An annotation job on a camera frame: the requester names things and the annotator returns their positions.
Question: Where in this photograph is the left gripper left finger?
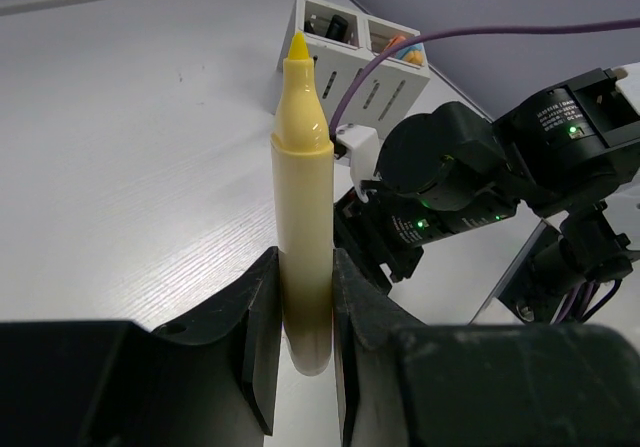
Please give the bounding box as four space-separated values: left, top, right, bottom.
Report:
1 247 281 446

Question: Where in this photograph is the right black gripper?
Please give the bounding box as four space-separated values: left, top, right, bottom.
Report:
333 188 424 295

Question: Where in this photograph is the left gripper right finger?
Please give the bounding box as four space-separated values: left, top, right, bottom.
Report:
332 249 639 446

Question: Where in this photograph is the yellow pastel marker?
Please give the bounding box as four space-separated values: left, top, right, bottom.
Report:
271 32 334 376

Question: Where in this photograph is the blue pastel marker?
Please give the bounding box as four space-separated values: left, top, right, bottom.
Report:
396 44 424 59

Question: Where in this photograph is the green black highlighter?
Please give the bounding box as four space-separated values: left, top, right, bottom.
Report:
325 14 349 42

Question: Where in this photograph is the orange clear marker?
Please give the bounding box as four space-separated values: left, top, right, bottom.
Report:
398 50 424 66

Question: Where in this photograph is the orange pastel marker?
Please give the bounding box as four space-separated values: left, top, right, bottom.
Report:
384 35 406 51

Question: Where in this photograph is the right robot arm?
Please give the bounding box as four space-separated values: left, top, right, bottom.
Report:
334 64 639 324

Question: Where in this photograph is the white two-slot pen holder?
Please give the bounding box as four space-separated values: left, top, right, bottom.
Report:
274 0 432 128

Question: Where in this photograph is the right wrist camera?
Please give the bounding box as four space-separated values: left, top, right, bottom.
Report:
336 124 380 203

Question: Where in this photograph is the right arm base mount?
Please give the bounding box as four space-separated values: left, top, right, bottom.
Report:
493 215 639 324

